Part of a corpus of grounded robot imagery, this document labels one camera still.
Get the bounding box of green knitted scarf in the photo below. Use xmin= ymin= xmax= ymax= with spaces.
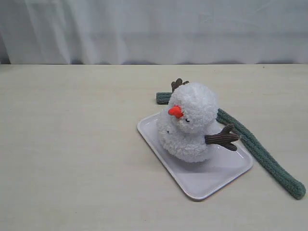
xmin=155 ymin=91 xmax=307 ymax=201

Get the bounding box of white plush snowman toy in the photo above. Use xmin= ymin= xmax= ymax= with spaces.
xmin=156 ymin=78 xmax=239 ymax=163

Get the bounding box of white rectangular tray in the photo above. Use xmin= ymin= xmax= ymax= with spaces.
xmin=137 ymin=113 xmax=254 ymax=201

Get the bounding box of white backdrop curtain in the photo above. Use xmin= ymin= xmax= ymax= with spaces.
xmin=0 ymin=0 xmax=308 ymax=64

